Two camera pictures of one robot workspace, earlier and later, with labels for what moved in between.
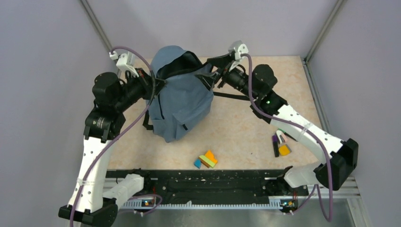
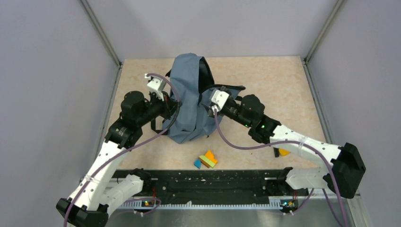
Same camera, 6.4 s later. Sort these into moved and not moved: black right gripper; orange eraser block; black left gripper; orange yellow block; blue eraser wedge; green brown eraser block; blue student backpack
Moved: blue student backpack; black left gripper; black right gripper
Not moved: green brown eraser block; orange yellow block; orange eraser block; blue eraser wedge
